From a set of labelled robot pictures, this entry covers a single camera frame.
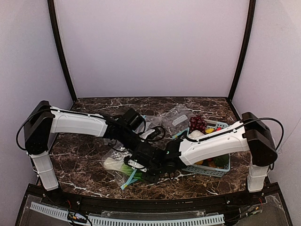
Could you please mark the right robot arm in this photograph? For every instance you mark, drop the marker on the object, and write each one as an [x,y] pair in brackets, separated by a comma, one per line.
[249,134]

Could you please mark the black right frame post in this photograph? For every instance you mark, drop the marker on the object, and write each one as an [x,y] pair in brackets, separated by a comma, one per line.
[243,50]

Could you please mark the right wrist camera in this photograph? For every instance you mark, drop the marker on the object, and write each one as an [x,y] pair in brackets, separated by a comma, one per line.
[131,162]

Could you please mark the purple grape bunch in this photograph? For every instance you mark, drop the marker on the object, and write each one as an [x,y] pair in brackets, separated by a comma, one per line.
[197,123]

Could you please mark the white slotted cable duct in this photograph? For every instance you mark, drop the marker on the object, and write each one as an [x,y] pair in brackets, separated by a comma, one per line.
[114,218]

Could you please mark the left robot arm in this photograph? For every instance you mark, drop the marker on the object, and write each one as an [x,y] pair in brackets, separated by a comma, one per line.
[46,120]

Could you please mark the black left frame post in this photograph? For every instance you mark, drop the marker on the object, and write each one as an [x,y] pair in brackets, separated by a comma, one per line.
[60,50]

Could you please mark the green white bok choy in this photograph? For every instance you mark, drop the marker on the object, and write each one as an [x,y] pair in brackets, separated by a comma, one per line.
[117,169]

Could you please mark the black frame post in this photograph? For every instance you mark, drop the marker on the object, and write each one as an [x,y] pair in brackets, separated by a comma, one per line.
[60,50]
[243,50]

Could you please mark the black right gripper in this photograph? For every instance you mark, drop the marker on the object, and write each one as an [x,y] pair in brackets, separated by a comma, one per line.
[161,171]

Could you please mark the green avocado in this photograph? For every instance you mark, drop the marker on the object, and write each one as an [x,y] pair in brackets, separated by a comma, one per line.
[221,161]

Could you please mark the light blue plastic basket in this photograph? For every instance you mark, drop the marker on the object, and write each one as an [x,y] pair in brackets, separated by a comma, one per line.
[208,168]

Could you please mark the clear zip bag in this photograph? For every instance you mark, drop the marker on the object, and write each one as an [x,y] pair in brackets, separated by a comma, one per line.
[119,154]
[150,122]
[177,120]

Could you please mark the white garlic bulb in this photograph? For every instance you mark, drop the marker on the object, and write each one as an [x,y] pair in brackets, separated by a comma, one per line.
[195,134]

